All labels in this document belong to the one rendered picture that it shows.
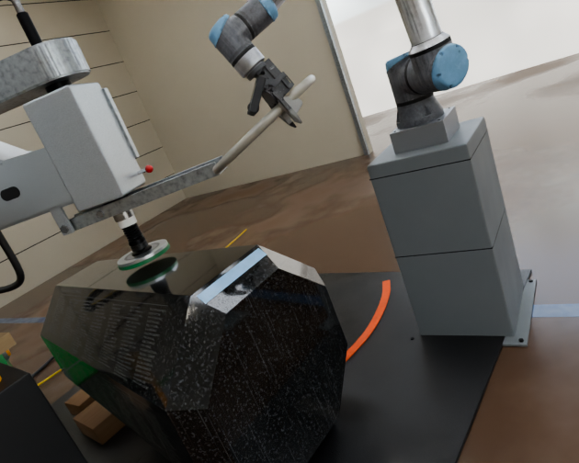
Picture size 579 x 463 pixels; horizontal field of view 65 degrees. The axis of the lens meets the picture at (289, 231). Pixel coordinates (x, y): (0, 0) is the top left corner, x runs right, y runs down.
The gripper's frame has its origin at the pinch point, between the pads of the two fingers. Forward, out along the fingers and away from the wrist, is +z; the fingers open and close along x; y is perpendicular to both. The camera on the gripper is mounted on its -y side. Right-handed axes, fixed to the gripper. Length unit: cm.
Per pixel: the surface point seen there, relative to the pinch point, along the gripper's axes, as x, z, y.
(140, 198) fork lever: 44, -18, -49
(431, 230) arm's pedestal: 24, 69, 23
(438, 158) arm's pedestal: 11, 46, 38
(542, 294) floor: 31, 134, 47
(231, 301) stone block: 2, 26, -53
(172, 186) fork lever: 38, -13, -38
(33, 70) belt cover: 35, -72, -43
